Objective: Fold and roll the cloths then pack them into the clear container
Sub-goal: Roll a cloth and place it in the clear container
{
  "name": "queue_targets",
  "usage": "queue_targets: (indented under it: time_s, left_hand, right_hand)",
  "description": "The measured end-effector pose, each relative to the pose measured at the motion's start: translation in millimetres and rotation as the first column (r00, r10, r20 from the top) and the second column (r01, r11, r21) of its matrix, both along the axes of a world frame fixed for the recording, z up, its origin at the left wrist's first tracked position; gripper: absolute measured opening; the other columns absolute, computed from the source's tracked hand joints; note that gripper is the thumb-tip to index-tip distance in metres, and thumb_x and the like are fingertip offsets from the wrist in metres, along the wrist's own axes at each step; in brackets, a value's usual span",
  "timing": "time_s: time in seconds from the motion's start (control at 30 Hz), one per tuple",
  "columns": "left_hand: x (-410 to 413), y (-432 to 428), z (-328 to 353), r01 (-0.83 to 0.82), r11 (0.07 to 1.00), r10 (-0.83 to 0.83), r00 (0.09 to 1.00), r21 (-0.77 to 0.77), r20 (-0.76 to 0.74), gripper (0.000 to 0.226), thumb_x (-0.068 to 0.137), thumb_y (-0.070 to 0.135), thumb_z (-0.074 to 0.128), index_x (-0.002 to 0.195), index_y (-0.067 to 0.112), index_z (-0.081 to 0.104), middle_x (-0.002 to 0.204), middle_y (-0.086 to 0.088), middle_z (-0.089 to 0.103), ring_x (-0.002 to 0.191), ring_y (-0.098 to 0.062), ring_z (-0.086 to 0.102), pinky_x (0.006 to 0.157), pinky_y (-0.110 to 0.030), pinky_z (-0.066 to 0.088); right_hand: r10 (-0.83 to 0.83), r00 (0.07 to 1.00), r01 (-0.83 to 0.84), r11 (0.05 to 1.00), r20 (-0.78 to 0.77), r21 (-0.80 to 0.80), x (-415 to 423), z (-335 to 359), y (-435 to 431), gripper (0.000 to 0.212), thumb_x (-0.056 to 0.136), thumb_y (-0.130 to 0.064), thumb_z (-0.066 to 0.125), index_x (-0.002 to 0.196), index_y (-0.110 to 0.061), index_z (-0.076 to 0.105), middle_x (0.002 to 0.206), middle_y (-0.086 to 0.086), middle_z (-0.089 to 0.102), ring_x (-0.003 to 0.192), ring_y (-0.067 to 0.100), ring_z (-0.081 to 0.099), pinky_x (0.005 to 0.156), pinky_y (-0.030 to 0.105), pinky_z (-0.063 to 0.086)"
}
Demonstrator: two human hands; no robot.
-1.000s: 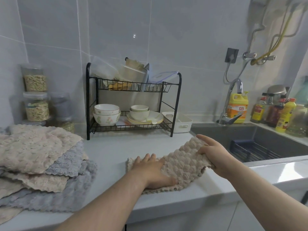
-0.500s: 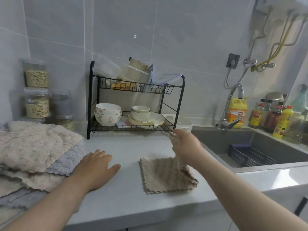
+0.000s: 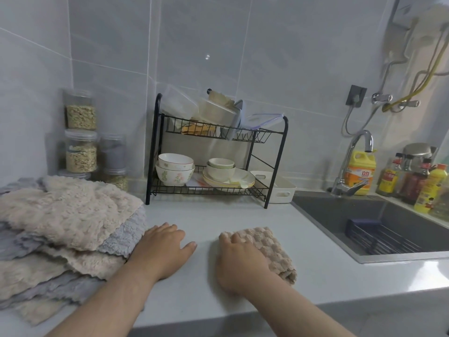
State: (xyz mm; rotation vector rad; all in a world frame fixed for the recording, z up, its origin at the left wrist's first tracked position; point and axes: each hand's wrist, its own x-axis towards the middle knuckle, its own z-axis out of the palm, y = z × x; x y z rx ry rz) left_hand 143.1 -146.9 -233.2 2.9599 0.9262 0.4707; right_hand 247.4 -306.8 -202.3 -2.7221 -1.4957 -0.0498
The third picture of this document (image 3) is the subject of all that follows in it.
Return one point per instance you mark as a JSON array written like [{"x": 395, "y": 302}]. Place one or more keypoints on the person's right hand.
[{"x": 238, "y": 266}]

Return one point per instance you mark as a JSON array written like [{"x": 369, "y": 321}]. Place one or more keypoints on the person's left hand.
[{"x": 161, "y": 252}]

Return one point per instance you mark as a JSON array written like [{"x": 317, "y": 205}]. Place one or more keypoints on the beige checked towel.
[{"x": 273, "y": 252}]

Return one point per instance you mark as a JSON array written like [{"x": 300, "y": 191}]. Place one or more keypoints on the pile of fluffy cloths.
[{"x": 70, "y": 214}]

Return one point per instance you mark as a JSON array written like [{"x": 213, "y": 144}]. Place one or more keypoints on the person's right forearm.
[{"x": 298, "y": 312}]

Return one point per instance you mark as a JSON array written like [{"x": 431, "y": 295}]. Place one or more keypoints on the person's left forearm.
[{"x": 105, "y": 308}]

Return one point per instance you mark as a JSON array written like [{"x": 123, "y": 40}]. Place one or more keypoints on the small bowls on plates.
[{"x": 224, "y": 186}]

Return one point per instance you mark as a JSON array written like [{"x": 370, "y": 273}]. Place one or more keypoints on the pale green rice paddle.
[{"x": 243, "y": 183}]

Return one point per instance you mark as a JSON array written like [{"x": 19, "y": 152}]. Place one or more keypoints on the small clear jar of oats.
[{"x": 117, "y": 180}]

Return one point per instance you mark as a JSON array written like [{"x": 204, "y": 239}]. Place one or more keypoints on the white plastic basket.
[{"x": 280, "y": 193}]

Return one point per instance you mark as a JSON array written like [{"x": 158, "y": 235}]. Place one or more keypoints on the small white bowl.
[
  {"x": 221, "y": 163},
  {"x": 221, "y": 174}
]

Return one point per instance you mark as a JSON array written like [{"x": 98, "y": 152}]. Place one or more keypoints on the grey kitchen sink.
[{"x": 322, "y": 214}]

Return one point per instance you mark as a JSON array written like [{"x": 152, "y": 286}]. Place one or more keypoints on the clear jar grey contents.
[{"x": 113, "y": 154}]

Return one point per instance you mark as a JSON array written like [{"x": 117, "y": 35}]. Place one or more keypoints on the short clear plastic jar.
[{"x": 75, "y": 174}]

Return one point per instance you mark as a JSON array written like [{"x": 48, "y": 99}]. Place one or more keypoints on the blue sink drain rack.
[{"x": 361, "y": 229}]

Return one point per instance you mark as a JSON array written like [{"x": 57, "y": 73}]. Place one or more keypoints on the chrome faucet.
[{"x": 342, "y": 189}]

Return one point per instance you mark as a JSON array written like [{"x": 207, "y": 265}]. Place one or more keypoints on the yellow dish cloth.
[{"x": 198, "y": 128}]

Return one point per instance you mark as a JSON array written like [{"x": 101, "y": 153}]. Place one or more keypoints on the blue rimmed container lid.
[{"x": 263, "y": 122}]

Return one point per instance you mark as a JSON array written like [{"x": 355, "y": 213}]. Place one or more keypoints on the large clear food container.
[{"x": 215, "y": 115}]

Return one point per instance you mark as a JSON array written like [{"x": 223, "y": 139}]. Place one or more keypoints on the grey plastic lid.
[{"x": 236, "y": 119}]

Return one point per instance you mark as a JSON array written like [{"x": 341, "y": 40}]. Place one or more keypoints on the yellow detergent bottle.
[{"x": 361, "y": 175}]

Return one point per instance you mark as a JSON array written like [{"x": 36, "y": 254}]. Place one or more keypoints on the tan lid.
[{"x": 219, "y": 98}]

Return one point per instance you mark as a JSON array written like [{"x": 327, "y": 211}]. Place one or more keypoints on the yellow label sauce bottle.
[{"x": 387, "y": 180}]

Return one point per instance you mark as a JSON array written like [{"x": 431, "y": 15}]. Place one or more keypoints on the group of condiment bottles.
[{"x": 414, "y": 187}]

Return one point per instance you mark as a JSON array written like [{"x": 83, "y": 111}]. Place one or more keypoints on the yellow squeeze bottle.
[{"x": 429, "y": 193}]

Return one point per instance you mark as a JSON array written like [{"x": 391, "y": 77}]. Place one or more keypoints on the steel pot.
[{"x": 417, "y": 152}]

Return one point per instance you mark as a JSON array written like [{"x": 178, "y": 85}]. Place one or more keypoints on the clear glass bottle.
[{"x": 442, "y": 203}]

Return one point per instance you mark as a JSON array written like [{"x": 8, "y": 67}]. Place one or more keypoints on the chrome water valve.
[
  {"x": 381, "y": 98},
  {"x": 408, "y": 104}
]

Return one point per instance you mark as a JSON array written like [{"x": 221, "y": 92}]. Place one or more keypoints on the metal water pipe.
[
  {"x": 387, "y": 66},
  {"x": 417, "y": 80}
]

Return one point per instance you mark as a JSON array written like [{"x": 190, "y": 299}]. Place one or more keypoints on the black wall socket with plug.
[{"x": 356, "y": 95}]

